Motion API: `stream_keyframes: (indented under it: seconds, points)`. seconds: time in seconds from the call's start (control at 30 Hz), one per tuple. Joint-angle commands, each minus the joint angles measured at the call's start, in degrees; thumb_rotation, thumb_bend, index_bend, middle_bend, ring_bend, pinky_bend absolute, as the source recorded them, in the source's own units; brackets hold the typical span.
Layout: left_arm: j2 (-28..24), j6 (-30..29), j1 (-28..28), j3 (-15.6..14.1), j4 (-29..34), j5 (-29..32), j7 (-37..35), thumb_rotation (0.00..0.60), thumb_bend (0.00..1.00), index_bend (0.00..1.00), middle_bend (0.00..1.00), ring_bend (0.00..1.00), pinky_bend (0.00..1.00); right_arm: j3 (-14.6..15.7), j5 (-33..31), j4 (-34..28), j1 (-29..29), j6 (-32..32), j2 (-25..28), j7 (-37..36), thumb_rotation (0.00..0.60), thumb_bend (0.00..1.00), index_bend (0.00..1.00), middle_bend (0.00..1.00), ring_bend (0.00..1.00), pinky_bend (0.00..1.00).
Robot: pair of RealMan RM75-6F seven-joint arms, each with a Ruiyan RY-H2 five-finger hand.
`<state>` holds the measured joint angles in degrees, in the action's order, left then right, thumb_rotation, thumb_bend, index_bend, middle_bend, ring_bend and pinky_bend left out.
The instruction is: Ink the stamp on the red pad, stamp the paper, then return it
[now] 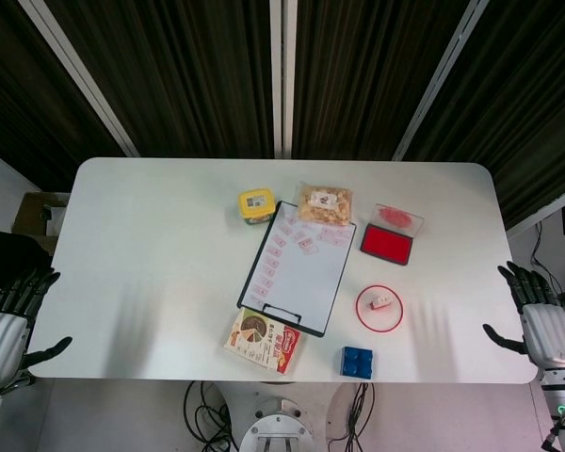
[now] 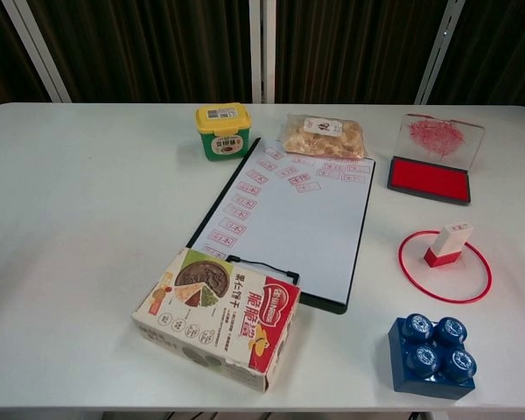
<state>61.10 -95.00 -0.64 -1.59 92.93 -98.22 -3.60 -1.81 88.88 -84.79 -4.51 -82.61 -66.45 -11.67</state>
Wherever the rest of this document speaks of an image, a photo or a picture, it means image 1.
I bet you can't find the white partition post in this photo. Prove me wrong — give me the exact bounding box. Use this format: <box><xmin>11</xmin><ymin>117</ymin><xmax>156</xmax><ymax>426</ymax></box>
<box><xmin>268</xmin><ymin>0</ymin><xmax>299</xmax><ymax>159</ymax></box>
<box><xmin>18</xmin><ymin>0</ymin><xmax>140</xmax><ymax>157</ymax></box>
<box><xmin>393</xmin><ymin>0</ymin><xmax>491</xmax><ymax>161</ymax></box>

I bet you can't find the red-rimmed round clear dish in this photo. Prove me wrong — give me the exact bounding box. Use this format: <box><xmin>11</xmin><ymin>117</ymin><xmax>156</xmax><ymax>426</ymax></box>
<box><xmin>355</xmin><ymin>282</ymin><xmax>404</xmax><ymax>331</ymax></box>

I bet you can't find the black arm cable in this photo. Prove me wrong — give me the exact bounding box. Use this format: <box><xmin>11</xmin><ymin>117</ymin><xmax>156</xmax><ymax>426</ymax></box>
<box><xmin>540</xmin><ymin>409</ymin><xmax>565</xmax><ymax>451</ymax></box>

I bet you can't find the yellow lidded container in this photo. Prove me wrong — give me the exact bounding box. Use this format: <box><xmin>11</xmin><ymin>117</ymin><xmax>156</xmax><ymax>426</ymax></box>
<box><xmin>236</xmin><ymin>186</ymin><xmax>277</xmax><ymax>228</ymax></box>

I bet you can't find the brown cardboard box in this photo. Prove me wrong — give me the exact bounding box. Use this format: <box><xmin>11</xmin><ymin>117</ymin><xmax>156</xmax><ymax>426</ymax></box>
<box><xmin>11</xmin><ymin>191</ymin><xmax>70</xmax><ymax>258</ymax></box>

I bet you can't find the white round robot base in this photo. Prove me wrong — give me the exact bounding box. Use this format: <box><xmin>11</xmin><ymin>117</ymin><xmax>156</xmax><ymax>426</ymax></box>
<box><xmin>237</xmin><ymin>397</ymin><xmax>319</xmax><ymax>452</ymax></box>

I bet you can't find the blue building block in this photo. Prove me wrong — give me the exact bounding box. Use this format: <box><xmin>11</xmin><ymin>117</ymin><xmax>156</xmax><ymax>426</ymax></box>
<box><xmin>340</xmin><ymin>346</ymin><xmax>377</xmax><ymax>379</ymax></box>

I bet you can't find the clear snack bag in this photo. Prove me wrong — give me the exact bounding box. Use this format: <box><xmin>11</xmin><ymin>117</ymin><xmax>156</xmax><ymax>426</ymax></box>
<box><xmin>295</xmin><ymin>181</ymin><xmax>355</xmax><ymax>227</ymax></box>

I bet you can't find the red ink pad with lid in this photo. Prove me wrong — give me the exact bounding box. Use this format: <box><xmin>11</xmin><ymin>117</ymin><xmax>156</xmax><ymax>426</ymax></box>
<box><xmin>360</xmin><ymin>202</ymin><xmax>426</xmax><ymax>267</ymax></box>

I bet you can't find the black clipboard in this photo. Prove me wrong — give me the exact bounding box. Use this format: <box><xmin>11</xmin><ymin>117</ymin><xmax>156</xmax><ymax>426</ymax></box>
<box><xmin>236</xmin><ymin>201</ymin><xmax>359</xmax><ymax>339</ymax></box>

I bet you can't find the printed food carton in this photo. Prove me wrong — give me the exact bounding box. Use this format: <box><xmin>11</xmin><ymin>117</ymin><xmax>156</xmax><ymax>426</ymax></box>
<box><xmin>222</xmin><ymin>308</ymin><xmax>302</xmax><ymax>377</ymax></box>

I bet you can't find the left black-silver robot hand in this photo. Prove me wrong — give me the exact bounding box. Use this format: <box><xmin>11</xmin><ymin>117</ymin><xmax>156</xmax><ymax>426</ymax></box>
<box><xmin>0</xmin><ymin>266</ymin><xmax>73</xmax><ymax>395</ymax></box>

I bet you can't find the right black-silver robot hand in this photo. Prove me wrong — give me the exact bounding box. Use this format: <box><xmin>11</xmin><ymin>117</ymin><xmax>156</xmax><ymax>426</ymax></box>
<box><xmin>482</xmin><ymin>261</ymin><xmax>565</xmax><ymax>371</ymax></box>

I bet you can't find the black cable bundle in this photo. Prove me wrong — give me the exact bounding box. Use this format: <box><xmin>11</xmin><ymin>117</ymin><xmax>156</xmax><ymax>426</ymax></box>
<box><xmin>183</xmin><ymin>380</ymin><xmax>232</xmax><ymax>452</ymax></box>
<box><xmin>329</xmin><ymin>381</ymin><xmax>382</xmax><ymax>452</ymax></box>

